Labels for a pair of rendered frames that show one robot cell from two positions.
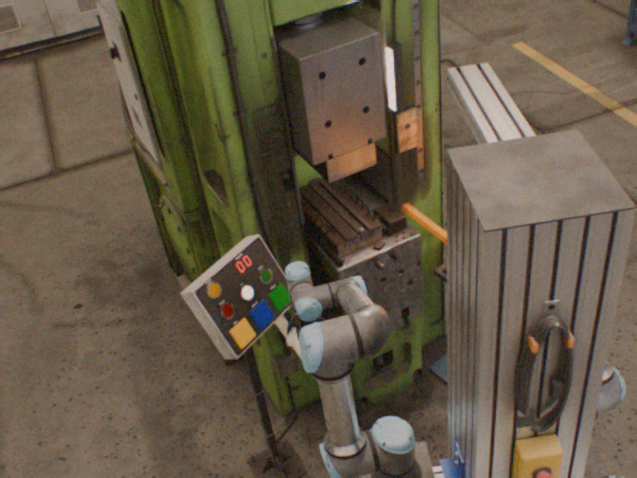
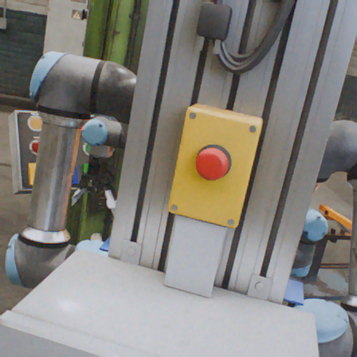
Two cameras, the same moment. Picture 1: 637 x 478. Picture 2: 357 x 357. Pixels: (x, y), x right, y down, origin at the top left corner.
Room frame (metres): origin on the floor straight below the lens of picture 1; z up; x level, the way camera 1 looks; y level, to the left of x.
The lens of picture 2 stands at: (0.29, -0.45, 1.54)
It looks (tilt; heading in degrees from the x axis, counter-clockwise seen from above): 16 degrees down; 11
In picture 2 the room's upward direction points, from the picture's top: 11 degrees clockwise
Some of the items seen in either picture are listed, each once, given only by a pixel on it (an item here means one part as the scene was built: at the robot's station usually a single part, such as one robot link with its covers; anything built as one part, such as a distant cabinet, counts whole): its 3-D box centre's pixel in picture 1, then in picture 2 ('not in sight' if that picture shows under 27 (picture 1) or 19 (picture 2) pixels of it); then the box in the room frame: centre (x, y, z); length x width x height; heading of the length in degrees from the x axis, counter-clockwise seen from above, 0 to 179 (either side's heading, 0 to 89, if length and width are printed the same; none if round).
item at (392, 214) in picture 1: (390, 218); not in sight; (2.36, -0.29, 0.95); 0.12 x 0.08 x 0.06; 23
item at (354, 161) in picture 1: (323, 138); not in sight; (2.43, -0.07, 1.32); 0.42 x 0.20 x 0.10; 23
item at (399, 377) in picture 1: (357, 331); not in sight; (2.46, -0.11, 0.23); 0.55 x 0.37 x 0.47; 23
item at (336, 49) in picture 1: (326, 75); not in sight; (2.44, -0.10, 1.56); 0.42 x 0.39 x 0.40; 23
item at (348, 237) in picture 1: (333, 214); not in sight; (2.43, -0.07, 0.96); 0.42 x 0.20 x 0.09; 23
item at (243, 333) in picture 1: (242, 333); (39, 174); (1.78, 0.31, 1.01); 0.07 x 0.05 x 0.07; 138
